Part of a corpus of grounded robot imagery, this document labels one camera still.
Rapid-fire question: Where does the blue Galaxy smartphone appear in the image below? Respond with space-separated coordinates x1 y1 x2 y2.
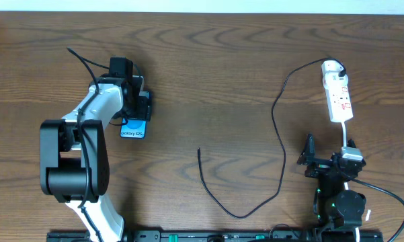
119 91 151 140

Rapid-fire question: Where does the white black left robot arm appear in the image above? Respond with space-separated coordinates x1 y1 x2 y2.
40 75 151 241

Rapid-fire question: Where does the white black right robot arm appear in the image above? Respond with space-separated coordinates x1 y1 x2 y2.
297 134 366 231

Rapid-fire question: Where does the white USB charger adapter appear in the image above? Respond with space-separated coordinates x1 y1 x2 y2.
321 59 346 77

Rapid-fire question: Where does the white power strip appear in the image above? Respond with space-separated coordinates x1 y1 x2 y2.
323 72 353 123

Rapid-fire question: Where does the white power strip cord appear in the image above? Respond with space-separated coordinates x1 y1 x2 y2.
341 121 361 242

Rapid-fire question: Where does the black charger cable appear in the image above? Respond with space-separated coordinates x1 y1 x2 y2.
197 57 348 220

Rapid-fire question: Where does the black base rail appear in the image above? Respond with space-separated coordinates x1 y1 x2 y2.
46 229 384 242

